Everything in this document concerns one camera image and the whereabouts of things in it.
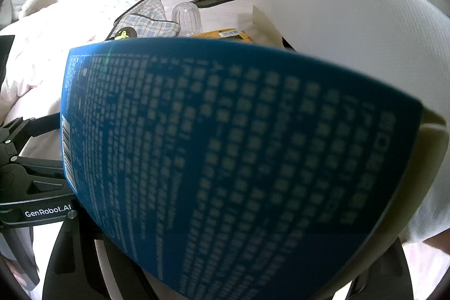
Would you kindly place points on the white non-woven bag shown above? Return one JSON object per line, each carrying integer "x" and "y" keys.
{"x": 351, "y": 22}

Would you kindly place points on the yellow snack packet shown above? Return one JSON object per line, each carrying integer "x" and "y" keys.
{"x": 225, "y": 34}

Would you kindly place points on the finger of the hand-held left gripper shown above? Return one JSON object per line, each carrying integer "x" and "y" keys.
{"x": 35, "y": 126}
{"x": 42, "y": 166}

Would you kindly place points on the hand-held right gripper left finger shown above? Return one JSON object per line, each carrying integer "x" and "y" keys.
{"x": 66, "y": 268}

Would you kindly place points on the clear ribbed plastic cup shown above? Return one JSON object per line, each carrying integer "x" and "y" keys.
{"x": 186, "y": 17}

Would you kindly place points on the black smartphone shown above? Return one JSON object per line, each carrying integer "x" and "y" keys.
{"x": 214, "y": 0}

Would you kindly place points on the plaid zipper pouch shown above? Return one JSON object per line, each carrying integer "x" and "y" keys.
{"x": 151, "y": 22}

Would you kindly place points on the white floral quilt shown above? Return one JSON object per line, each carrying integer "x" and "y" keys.
{"x": 70, "y": 15}

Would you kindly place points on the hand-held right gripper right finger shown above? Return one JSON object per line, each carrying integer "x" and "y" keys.
{"x": 393, "y": 279}

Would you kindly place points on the blue printed box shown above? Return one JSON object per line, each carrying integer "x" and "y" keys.
{"x": 228, "y": 163}

